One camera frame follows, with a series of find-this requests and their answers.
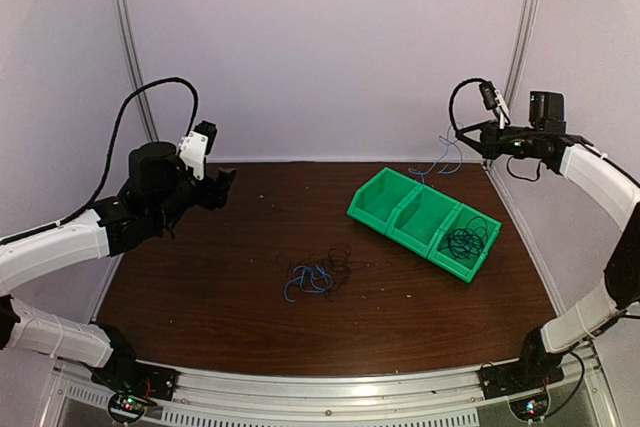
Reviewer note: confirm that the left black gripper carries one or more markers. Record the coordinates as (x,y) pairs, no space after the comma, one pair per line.
(216,189)

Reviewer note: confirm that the green three-compartment bin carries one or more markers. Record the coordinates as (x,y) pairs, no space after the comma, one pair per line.
(450,234)

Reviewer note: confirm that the right circuit board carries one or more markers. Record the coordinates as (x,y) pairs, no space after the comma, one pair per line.
(529,409)

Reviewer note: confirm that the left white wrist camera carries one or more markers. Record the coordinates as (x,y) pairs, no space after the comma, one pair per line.
(196,146)

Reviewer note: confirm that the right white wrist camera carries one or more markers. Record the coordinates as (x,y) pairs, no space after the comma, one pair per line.
(494,102)

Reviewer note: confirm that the circuit board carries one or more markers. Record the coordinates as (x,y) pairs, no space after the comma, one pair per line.
(529,409)
(124,408)

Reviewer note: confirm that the left circuit board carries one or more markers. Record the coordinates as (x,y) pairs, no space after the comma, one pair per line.
(124,408)

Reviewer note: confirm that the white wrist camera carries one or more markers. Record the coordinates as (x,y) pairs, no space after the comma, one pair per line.
(494,102)
(196,146)

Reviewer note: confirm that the front aluminium rail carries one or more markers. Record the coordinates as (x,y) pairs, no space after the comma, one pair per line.
(450,397)

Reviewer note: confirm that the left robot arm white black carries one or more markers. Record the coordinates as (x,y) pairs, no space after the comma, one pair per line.
(164,181)

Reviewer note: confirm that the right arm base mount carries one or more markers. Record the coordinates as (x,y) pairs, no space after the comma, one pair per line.
(509,379)

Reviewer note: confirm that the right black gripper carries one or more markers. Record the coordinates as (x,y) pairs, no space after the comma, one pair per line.
(490,145)

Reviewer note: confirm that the left aluminium frame post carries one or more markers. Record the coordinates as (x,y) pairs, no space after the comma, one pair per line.
(133,68)

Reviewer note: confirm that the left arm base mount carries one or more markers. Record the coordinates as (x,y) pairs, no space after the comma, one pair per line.
(145,381)

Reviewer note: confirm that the right aluminium frame post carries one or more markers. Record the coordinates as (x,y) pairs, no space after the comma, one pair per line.
(527,17)

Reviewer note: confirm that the aluminium frame post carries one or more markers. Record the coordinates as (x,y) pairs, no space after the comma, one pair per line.
(527,17)
(133,68)

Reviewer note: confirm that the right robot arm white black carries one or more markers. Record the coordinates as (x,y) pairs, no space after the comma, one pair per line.
(575,159)

